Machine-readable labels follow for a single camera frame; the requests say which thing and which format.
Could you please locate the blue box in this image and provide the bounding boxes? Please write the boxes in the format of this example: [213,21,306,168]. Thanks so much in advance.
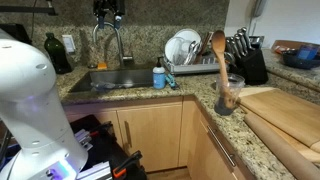
[296,44,319,62]

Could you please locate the stainless steel sink basin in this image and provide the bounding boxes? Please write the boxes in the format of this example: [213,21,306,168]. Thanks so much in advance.
[69,68,156,94]

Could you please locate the black knife block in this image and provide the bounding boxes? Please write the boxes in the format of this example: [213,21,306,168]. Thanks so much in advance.
[229,48,269,86]

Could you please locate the white wall outlet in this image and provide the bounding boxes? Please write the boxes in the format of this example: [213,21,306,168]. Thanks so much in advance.
[61,34,77,54]

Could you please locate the blue label soap pump bottle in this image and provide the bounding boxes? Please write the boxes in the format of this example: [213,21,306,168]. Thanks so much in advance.
[152,56,167,90]

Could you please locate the wooden tray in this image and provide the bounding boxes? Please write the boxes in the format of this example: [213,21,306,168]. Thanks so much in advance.
[270,39,320,56]

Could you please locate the cabinet door handle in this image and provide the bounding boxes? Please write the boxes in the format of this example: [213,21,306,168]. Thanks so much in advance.
[123,120,133,149]

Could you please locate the clear plastic container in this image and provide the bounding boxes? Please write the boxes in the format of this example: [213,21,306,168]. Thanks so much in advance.
[164,36,186,65]

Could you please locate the steel drawer handle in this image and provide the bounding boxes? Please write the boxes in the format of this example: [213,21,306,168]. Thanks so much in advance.
[206,124,237,168]

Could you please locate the dark green glass bottle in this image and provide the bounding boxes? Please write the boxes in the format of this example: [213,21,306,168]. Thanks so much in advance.
[44,32,73,75]

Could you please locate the dark blue bowl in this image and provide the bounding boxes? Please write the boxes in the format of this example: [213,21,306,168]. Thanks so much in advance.
[282,49,320,70]

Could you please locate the black orange clamp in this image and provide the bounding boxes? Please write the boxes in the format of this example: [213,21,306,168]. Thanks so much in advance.
[112,150,144,179]
[89,121,114,138]

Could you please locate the dark wooden utensil bundle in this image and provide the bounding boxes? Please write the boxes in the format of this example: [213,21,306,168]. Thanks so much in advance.
[193,31,214,64]

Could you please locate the steel gooseneck faucet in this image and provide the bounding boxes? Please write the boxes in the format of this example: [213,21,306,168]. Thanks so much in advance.
[92,21,135,68]

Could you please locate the thin wooden cutting board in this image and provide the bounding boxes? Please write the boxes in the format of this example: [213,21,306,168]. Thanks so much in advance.
[266,123,320,164]

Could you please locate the steel handle knife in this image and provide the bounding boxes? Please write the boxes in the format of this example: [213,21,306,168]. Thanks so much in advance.
[225,37,238,59]
[240,26,252,51]
[232,33,243,57]
[236,30,247,54]

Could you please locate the white plate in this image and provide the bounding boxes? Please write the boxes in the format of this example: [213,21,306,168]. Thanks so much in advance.
[173,28,203,63]

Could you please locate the grey wall phone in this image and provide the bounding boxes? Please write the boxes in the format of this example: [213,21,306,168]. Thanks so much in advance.
[252,0,268,18]

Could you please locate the silver ladle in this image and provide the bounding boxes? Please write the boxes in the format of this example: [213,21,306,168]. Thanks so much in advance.
[183,40,201,66]

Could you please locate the grey dish rack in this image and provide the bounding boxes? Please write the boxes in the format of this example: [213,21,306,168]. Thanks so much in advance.
[162,54,228,75]

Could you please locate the clear plastic cup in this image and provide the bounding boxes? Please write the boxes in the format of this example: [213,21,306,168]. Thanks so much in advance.
[213,73,246,117]

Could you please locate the thick wooden cutting board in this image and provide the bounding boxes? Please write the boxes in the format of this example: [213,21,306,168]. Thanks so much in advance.
[238,87,320,148]

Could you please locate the black metal bar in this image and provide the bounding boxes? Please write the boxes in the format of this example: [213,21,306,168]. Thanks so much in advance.
[0,4,58,16]

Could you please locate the silver aluminium rails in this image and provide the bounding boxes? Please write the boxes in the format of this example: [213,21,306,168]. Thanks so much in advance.
[73,129,113,180]

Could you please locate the wooden rolling pin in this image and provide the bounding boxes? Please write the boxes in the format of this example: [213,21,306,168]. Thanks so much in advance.
[243,111,320,180]

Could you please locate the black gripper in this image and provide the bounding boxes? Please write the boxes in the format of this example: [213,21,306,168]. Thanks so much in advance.
[93,0,126,31]

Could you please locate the wooden spoon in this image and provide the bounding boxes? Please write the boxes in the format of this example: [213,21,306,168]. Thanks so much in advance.
[211,29,236,108]

